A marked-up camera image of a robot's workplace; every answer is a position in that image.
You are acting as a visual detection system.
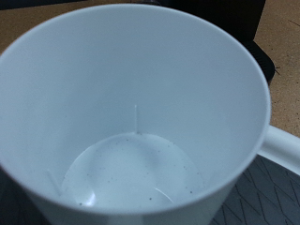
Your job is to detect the white mug green-marked handle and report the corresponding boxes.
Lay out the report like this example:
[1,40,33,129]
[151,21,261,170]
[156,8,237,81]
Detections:
[0,3,300,225]

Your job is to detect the white two-tier turntable shelf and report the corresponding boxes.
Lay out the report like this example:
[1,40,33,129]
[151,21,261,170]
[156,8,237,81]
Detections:
[0,154,300,225]

